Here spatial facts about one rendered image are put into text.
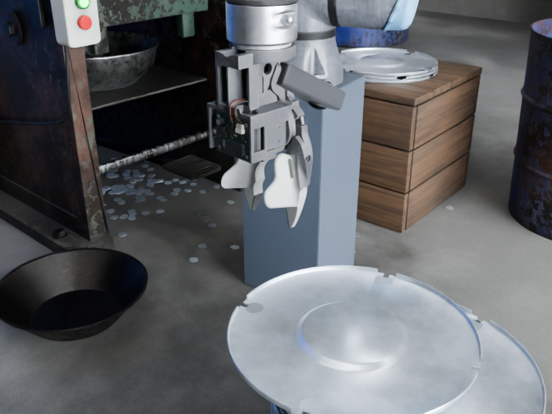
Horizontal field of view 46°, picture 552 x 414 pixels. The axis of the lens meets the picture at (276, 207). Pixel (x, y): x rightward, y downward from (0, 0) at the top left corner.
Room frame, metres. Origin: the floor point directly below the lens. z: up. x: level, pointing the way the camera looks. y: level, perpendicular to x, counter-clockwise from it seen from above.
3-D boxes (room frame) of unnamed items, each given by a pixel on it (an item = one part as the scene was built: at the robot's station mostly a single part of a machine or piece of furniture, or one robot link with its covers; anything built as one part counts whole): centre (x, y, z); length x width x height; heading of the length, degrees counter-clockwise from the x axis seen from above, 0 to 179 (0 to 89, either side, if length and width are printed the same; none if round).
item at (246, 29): (0.69, 0.01, 0.65); 0.08 x 0.08 x 0.05
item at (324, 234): (1.23, -0.05, 0.23); 0.18 x 0.18 x 0.45; 59
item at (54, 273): (1.09, 0.41, 0.04); 0.30 x 0.30 x 0.07
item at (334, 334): (0.61, -0.09, 0.32); 0.29 x 0.29 x 0.01
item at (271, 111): (0.69, 0.02, 0.57); 0.09 x 0.08 x 0.12; 135
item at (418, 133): (1.71, -0.28, 0.18); 0.40 x 0.38 x 0.35; 51
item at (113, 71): (1.74, 0.48, 0.36); 0.34 x 0.34 x 0.10
